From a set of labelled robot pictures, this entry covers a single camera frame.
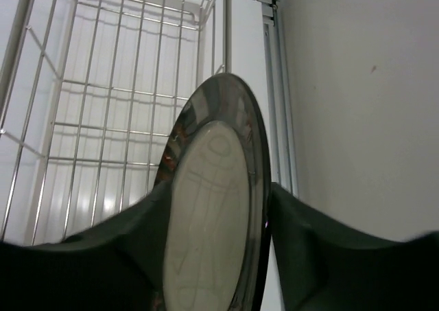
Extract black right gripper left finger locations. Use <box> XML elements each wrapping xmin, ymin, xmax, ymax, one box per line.
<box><xmin>1</xmin><ymin>182</ymin><xmax>171</xmax><ymax>310</ymax></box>

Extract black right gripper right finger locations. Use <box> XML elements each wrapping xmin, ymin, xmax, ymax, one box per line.
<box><xmin>269</xmin><ymin>183</ymin><xmax>438</xmax><ymax>310</ymax></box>

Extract black patterned rim plate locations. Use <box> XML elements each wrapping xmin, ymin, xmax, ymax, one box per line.
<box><xmin>155</xmin><ymin>73</ymin><xmax>271</xmax><ymax>310</ymax></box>

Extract white wire dish rack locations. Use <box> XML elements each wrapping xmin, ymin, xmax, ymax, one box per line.
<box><xmin>0</xmin><ymin>0</ymin><xmax>234</xmax><ymax>246</ymax></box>

